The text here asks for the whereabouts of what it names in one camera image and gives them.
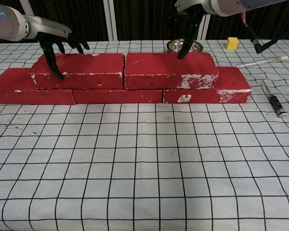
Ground red brick chipped white edges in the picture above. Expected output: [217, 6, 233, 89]
[29, 53, 126, 90]

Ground clear rod with white tip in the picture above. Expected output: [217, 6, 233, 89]
[236, 55, 289, 68]

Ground black handled screwdriver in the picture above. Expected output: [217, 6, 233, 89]
[262, 79, 288, 119]

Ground white black grid tablecloth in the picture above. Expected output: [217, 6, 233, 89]
[0, 38, 289, 231]

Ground stainless steel bowl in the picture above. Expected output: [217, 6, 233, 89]
[166, 38, 204, 54]

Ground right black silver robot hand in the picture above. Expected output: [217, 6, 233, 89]
[164, 0, 212, 60]

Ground red brick with white sticker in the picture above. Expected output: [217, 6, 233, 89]
[162, 66, 252, 104]

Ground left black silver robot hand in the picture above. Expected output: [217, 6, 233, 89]
[22, 14, 91, 81]

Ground white upright frame post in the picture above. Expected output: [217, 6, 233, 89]
[197, 13, 210, 40]
[104, 0, 118, 41]

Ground white slanted frame post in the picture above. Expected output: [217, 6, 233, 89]
[21, 0, 35, 18]

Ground yellow cube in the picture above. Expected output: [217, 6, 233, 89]
[225, 37, 239, 50]

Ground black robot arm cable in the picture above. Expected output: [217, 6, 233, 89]
[240, 10, 284, 55]

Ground red brick large white scuffs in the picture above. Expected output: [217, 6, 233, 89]
[123, 52, 219, 90]

